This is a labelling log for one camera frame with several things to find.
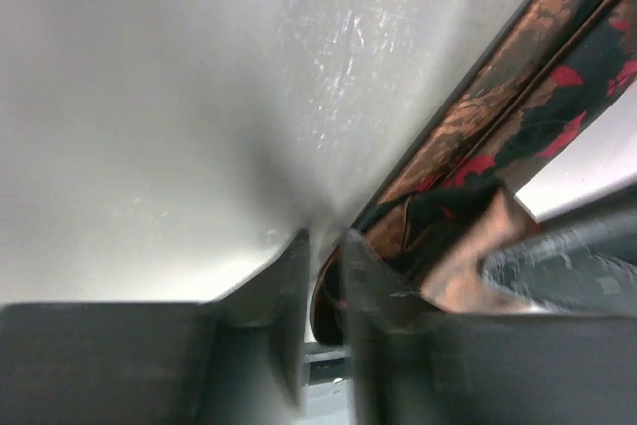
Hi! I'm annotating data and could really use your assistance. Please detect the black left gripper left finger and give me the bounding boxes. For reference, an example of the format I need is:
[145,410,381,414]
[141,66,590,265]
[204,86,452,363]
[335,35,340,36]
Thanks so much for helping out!
[1,231,310,424]

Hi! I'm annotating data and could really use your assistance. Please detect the brown red patterned tie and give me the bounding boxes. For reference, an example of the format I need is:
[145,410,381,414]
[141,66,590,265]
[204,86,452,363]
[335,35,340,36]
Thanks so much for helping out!
[311,0,637,346]

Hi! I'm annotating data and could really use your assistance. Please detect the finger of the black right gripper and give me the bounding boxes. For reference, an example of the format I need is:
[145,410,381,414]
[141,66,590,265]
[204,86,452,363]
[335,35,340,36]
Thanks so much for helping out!
[482,213,636,316]

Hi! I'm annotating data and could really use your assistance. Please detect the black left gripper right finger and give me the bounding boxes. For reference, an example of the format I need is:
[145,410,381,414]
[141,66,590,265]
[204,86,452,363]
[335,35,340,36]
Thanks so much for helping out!
[341,231,636,424]

